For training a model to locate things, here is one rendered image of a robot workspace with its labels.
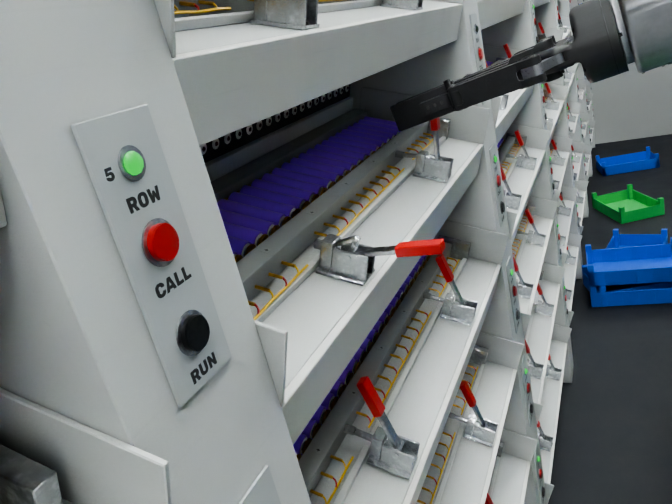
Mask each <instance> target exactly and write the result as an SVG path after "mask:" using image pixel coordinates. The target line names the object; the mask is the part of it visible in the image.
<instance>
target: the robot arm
mask: <svg viewBox="0 0 672 504"><path fill-rule="evenodd" d="M569 21H570V26H571V30H572V33H573V36H570V37H567V38H565V39H562V40H559V41H557V42H556V40H555V37H554V35H552V36H548V37H546V38H544V39H542V40H540V41H539V42H538V43H537V44H536V45H533V46H531V47H528V48H526V49H523V50H521V51H518V52H517V53H515V54H514V55H513V56H512V57H511V58H509V59H506V60H504V61H501V62H499V63H496V64H494V65H491V66H489V67H487V68H484V69H482V70H479V71H477V72H474V73H472V74H470V73H469V74H466V75H465V76H464V77H463V78H459V79H457V81H455V82H454V80H452V81H450V79H447V80H445V81H443V83H444V84H442V85H439V86H437V87H434V88H432V89H429V90H427V91H424V92H422V93H419V94H417V95H414V96H412V97H409V98H407V99H404V100H402V101H399V102H397V103H396V104H395V105H393V106H391V107H390V109H391V112H392V114H393V117H394V119H395V122H396V125H397V127H398V130H399V131H403V130H406V129H408V128H411V127H414V126H417V125H419V124H422V123H425V122H427V121H430V120H433V119H436V118H438V117H441V116H444V115H446V114H449V113H452V112H454V111H462V110H463V109H466V108H468V107H470V106H472V105H476V104H478V103H481V102H484V101H487V100H490V99H493V98H496V97H499V96H502V95H504V94H507V93H510V92H513V91H516V90H519V89H525V88H527V87H530V86H533V85H535V84H542V83H544V82H551V81H553V80H556V79H559V78H561V77H563V73H565V70H564V69H566V68H568V67H571V66H573V65H574V64H577V63H581V64H582V67H583V71H584V74H585V76H586V78H587V80H588V81H589V82H591V83H596V82H598V81H601V80H604V79H607V78H610V77H613V76H616V75H618V74H621V73H624V72H627V71H629V68H628V64H631V63H633V62H635V65H636V68H637V71H638V73H641V74H644V73H645V72H646V71H649V70H652V69H655V68H658V67H661V66H662V67H664V66H665V65H666V64H668V65H670V64H672V0H589V1H587V2H585V3H581V4H579V5H577V6H575V7H573V8H572V9H571V10H570V12H569Z"/></svg>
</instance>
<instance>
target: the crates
mask: <svg viewBox="0 0 672 504"><path fill-rule="evenodd" d="M595 157H596V168H597V169H598V171H599V172H600V173H601V174H602V176H608V175H615V174H621V173H627V172H633V171H640V170H646V169H652V168H658V167H660V163H659V153H655V154H653V153H652V152H651V151H650V146H648V147H646V151H642V152H636V153H631V154H625V155H619V156H613V157H607V158H601V159H600V157H599V155H596V156H595ZM591 194H592V206H593V208H594V209H596V210H598V211H599V212H601V213H603V214H605V215H606V216H608V217H610V218H612V219H613V220H615V221H617V222H619V223H620V224H625V223H629V222H634V221H638V220H642V219H647V218H651V217H656V216H660V215H664V214H665V210H664V198H662V197H660V198H657V199H658V200H656V199H654V198H652V197H649V196H647V195H645V194H643V193H640V192H638V191H636V190H634V189H633V185H632V184H627V189H626V190H622V191H618V192H613V193H609V194H605V195H600V196H597V193H596V192H593V193H591ZM585 249H586V259H587V265H582V276H583V284H584V286H585V287H586V288H587V289H588V291H589V292H590V299H591V306H592V307H605V306H623V305H642V304H661V303H672V237H670V243H669V244H668V231H667V229H662V230H661V234H619V229H613V236H612V238H611V240H610V242H609V243H608V245H607V247H606V249H596V250H591V244H586V245H585Z"/></svg>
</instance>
